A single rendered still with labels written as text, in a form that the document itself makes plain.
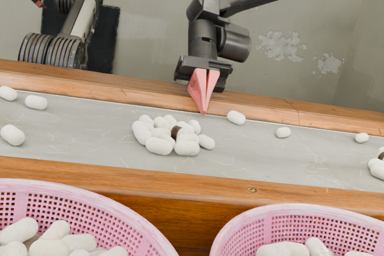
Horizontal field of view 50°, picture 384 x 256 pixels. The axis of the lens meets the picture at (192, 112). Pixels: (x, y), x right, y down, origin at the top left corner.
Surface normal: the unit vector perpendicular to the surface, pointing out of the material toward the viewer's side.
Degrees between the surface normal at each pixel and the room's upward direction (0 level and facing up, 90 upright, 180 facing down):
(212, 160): 0
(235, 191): 0
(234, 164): 0
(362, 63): 90
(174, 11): 90
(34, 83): 45
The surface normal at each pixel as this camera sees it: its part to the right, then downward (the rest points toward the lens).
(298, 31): 0.23, 0.33
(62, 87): 0.24, -0.44
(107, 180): 0.18, -0.94
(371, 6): -0.96, -0.10
